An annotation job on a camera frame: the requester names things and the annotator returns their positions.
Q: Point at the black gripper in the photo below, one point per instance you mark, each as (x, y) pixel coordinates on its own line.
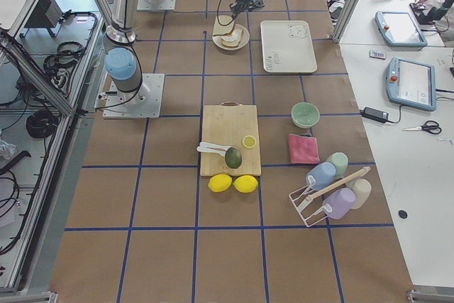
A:
(240, 6)

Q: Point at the bread slice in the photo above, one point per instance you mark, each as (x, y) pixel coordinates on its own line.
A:
(239, 33)
(223, 25)

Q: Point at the white round plate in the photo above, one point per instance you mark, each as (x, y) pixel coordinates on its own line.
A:
(245, 39)

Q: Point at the bread slice under egg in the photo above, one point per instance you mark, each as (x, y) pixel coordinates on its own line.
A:
(239, 33)

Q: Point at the fried egg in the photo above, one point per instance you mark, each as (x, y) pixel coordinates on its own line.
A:
(230, 37)

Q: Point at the cream bear tray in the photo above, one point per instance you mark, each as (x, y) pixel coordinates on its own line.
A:
(287, 47)

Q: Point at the wooden cutting board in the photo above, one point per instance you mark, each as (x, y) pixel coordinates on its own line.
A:
(227, 125)

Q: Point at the green bowl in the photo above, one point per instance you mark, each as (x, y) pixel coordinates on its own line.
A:
(305, 115)

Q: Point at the lemon slice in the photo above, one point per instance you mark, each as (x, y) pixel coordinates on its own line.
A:
(249, 141)

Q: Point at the white plastic spoon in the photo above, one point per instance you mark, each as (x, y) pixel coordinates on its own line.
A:
(214, 146)

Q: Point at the white plastic fork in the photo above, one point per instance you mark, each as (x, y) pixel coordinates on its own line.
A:
(203, 149)

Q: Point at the green avocado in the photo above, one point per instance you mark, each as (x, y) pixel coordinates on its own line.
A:
(233, 158)

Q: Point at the pink cloth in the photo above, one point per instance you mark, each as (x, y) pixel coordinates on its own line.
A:
(303, 149)

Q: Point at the far teach pendant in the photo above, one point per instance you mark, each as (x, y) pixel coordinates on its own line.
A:
(399, 29)

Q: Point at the teach pendant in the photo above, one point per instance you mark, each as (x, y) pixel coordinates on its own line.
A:
(411, 83)
(399, 29)

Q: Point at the whole yellow lemon left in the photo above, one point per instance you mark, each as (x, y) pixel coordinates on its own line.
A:
(220, 183)

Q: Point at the whole yellow lemon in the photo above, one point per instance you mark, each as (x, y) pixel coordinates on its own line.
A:
(245, 184)
(220, 183)

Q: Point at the whole yellow lemon right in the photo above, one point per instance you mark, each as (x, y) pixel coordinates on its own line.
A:
(245, 184)

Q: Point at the black power adapter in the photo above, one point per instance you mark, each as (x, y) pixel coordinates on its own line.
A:
(374, 114)

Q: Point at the green cup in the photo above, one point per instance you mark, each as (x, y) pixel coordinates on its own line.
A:
(340, 162)

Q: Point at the blue cup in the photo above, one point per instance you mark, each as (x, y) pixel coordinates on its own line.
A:
(320, 176)

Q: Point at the near teach pendant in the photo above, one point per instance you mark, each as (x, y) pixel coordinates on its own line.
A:
(411, 83)

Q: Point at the cream cup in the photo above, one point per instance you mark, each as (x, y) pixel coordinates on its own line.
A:
(362, 189)

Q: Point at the purple cup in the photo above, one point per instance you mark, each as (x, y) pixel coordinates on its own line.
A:
(339, 203)

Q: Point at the black scissors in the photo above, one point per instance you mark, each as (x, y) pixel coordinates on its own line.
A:
(429, 126)

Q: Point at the aluminium frame post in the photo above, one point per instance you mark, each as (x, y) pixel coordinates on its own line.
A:
(351, 1)

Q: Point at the white wire cup rack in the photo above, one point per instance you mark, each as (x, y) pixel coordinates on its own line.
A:
(303, 197)

